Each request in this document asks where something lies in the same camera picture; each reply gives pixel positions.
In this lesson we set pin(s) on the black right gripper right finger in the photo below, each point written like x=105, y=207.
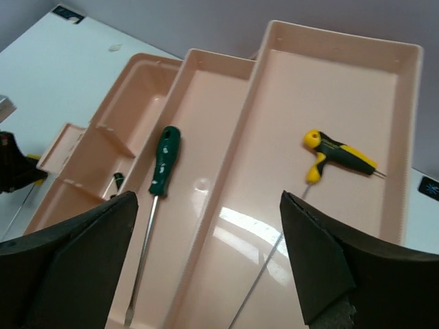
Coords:
x=346, y=278

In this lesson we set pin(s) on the blue label sticker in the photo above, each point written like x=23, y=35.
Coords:
x=68, y=14

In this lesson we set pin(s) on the yellow black hex key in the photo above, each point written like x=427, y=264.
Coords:
x=329, y=150
x=34, y=159

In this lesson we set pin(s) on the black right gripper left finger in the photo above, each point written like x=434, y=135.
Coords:
x=66, y=275

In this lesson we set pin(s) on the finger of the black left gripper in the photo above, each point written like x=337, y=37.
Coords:
x=17, y=171

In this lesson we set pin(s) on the green handled screwdriver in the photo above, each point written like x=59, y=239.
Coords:
x=167, y=151

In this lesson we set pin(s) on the small black green screwdriver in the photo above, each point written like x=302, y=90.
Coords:
x=115, y=184

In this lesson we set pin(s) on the pink plastic toolbox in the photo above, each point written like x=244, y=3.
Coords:
x=215, y=259

